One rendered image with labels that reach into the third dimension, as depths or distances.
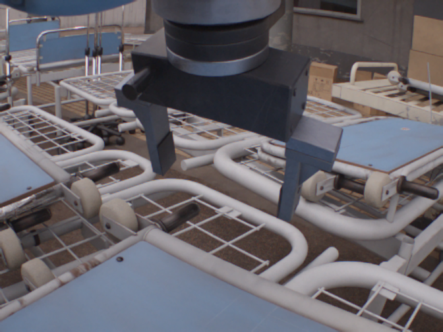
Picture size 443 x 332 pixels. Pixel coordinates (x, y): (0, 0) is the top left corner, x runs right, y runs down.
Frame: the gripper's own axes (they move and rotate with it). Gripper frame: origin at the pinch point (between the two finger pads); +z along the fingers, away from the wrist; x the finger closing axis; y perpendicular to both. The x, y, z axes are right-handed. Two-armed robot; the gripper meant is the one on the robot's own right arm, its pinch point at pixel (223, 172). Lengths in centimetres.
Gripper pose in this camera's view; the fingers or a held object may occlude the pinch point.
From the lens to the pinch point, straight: 38.2
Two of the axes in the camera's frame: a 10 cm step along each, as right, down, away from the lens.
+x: 8.9, 3.1, -3.3
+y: -4.6, 6.6, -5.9
